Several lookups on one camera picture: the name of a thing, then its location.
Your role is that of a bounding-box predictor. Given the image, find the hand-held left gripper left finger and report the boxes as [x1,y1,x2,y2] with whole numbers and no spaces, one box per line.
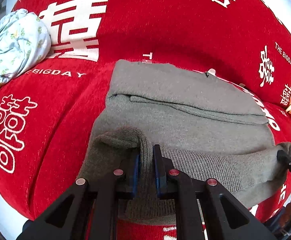
[18,153,141,240]

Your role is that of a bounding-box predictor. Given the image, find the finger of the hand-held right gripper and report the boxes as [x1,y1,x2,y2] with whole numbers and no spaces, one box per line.
[277,150,291,180]

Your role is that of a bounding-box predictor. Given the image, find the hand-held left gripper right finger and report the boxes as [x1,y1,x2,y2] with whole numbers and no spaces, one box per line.
[152,144,277,240]

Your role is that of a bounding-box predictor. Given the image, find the grey knit sweater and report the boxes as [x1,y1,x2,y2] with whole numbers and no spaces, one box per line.
[78,59,291,226]

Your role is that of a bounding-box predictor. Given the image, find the red printed blanket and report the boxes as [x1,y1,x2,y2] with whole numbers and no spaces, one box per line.
[0,0,291,240]

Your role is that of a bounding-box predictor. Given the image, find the light blue floral cloth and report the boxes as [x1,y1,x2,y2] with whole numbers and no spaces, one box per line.
[0,8,51,98]

